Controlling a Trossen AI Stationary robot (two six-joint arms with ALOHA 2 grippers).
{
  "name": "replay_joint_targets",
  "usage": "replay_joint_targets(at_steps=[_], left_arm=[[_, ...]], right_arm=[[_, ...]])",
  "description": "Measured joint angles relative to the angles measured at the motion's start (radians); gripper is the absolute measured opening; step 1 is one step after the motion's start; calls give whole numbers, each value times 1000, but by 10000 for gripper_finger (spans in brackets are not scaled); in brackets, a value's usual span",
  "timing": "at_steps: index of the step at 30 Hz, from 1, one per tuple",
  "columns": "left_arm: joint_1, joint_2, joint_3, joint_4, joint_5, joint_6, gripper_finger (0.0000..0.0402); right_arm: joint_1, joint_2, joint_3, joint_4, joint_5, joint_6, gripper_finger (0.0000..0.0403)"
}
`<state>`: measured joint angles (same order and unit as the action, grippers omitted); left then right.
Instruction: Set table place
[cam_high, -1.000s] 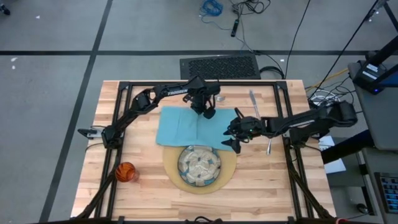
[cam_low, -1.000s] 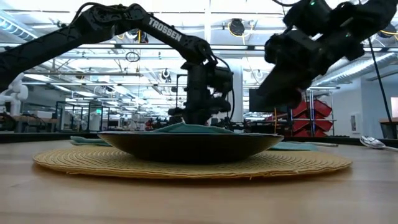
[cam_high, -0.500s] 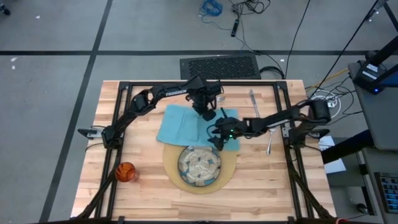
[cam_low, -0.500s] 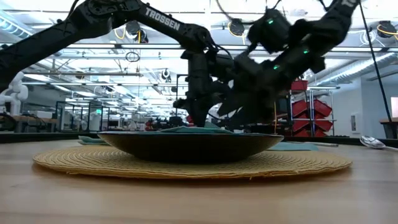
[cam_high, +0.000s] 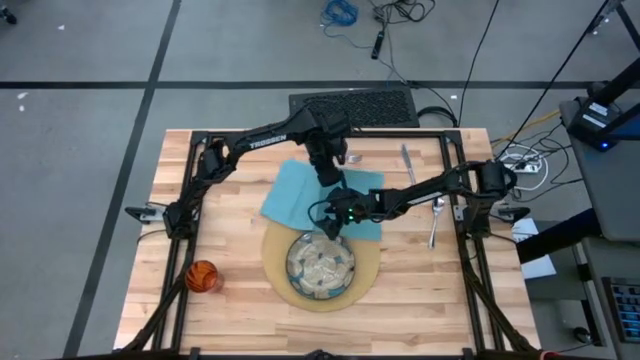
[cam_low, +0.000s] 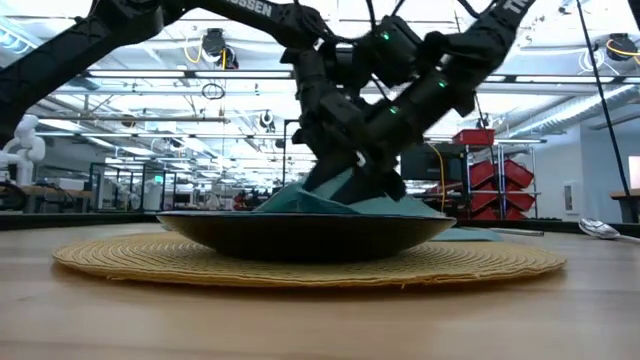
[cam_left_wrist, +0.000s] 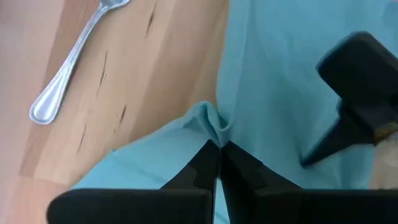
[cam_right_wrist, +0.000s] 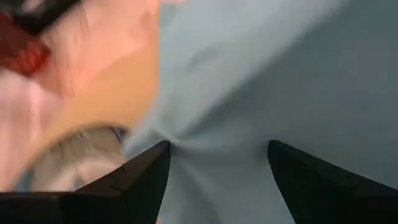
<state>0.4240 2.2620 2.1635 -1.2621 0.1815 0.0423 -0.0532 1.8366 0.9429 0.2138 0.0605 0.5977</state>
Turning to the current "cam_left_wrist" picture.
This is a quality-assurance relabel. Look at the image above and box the teal cloth napkin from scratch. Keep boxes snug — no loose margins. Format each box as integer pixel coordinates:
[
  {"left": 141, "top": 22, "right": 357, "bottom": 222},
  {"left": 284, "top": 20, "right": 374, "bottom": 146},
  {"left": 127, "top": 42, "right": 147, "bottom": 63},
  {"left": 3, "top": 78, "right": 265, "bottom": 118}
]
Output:
[{"left": 71, "top": 0, "right": 398, "bottom": 224}]

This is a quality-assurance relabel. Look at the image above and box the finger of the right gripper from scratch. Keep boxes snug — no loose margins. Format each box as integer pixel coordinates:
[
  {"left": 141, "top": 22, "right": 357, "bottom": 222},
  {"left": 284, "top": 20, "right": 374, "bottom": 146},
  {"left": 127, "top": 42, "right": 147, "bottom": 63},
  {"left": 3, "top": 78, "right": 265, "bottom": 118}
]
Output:
[
  {"left": 300, "top": 102, "right": 398, "bottom": 167},
  {"left": 315, "top": 30, "right": 398, "bottom": 108}
]

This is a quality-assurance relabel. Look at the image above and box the silver fork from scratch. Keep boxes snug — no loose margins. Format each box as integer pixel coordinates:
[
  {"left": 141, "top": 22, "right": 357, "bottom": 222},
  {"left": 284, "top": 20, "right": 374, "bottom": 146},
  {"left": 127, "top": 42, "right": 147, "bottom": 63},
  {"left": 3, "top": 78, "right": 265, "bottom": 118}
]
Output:
[{"left": 29, "top": 0, "right": 131, "bottom": 125}]

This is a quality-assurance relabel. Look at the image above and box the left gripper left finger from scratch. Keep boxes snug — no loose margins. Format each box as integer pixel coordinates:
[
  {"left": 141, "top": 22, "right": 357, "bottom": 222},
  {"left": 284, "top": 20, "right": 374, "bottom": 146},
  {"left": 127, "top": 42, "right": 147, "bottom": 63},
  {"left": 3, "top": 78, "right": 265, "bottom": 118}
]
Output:
[{"left": 46, "top": 139, "right": 221, "bottom": 224}]

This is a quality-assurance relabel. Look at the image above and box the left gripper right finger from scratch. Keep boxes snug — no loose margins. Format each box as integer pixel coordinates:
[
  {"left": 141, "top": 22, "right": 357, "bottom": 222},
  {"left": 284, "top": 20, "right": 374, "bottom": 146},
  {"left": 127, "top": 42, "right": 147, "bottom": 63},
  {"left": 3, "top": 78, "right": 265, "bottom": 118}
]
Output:
[{"left": 220, "top": 140, "right": 398, "bottom": 224}]

